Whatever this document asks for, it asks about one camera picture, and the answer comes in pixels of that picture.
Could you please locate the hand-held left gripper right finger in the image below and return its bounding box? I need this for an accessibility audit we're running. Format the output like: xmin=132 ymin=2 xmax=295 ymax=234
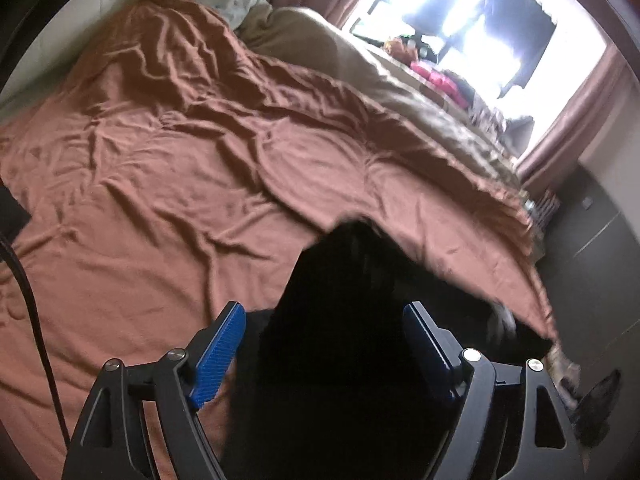
xmin=402 ymin=301 xmax=583 ymax=480

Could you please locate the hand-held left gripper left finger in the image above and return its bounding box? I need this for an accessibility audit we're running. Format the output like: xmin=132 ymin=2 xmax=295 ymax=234
xmin=62 ymin=301 xmax=247 ymax=480

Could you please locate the black button-up shirt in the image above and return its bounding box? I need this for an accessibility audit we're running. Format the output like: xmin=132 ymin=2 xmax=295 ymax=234
xmin=227 ymin=217 xmax=551 ymax=480

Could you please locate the pile of clothes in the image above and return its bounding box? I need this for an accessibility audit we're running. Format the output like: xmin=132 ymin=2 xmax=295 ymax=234
xmin=450 ymin=70 xmax=537 ymax=137

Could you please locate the dark footwear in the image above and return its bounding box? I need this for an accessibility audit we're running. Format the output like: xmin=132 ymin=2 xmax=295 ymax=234
xmin=570 ymin=370 xmax=624 ymax=449

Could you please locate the brown blanket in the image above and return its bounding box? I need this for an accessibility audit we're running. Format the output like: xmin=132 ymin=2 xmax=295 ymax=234
xmin=0 ymin=0 xmax=562 ymax=480

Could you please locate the beige duvet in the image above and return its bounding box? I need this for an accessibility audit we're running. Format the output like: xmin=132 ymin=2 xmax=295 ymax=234
xmin=240 ymin=7 xmax=526 ymax=192

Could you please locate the pink cushion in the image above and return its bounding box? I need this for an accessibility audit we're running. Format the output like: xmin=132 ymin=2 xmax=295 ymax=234
xmin=410 ymin=60 xmax=467 ymax=107

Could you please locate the orange plush toy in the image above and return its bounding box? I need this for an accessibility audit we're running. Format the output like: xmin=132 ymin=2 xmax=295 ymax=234
xmin=382 ymin=37 xmax=418 ymax=59

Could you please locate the dark hanging jacket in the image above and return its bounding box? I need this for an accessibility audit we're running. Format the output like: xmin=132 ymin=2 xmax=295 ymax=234
xmin=481 ymin=0 xmax=559 ymax=97

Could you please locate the black cable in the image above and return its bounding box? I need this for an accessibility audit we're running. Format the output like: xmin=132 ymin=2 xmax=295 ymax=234
xmin=0 ymin=230 xmax=72 ymax=442

